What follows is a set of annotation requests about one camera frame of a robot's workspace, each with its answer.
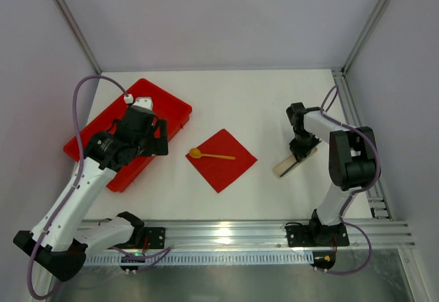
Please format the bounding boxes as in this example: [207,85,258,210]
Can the yellow plastic spoon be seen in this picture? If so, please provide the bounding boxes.
[189,148,236,160]

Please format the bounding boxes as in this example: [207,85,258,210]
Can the yellow plastic fork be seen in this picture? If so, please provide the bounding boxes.
[203,154,236,160]

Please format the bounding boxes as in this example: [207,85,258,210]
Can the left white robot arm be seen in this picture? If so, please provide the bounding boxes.
[13,98,168,282]

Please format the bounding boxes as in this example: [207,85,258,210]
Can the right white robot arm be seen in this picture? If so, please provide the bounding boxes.
[285,103,381,247]

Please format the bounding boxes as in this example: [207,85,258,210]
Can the red paper napkin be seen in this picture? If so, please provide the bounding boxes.
[185,129,257,193]

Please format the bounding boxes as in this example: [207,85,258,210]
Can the blue plastic knife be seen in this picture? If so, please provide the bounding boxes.
[279,161,301,178]

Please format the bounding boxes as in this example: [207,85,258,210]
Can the cream utensil case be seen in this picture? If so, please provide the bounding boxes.
[272,146,318,178]

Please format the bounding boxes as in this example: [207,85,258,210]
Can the red plastic tray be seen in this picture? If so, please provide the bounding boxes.
[64,79,192,192]

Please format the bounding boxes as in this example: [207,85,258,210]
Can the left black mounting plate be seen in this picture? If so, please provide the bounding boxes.
[141,226,166,250]

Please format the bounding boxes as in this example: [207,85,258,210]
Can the black mounting plate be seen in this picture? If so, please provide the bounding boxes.
[285,222,350,247]
[141,226,166,250]

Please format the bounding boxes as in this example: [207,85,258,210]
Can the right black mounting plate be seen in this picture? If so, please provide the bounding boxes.
[285,222,350,247]

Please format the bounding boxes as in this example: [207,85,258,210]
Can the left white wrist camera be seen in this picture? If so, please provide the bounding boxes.
[123,94,153,111]

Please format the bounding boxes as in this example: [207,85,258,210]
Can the right aluminium side rail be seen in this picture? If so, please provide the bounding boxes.
[331,68,393,221]

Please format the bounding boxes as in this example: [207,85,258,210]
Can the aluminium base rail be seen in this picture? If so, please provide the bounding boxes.
[144,219,415,252]

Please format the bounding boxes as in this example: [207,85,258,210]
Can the slotted white cable duct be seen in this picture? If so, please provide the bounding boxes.
[85,250,314,266]

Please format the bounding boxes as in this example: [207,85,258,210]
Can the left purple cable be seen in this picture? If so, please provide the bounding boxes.
[26,75,134,299]

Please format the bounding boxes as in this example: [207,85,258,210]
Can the left aluminium frame post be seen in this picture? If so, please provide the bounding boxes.
[53,0,102,74]

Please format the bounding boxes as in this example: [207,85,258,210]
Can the aluminium frame post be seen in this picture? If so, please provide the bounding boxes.
[342,0,391,75]
[53,0,102,74]

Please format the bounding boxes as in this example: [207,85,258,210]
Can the right aluminium frame post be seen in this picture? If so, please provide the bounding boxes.
[342,0,391,75]

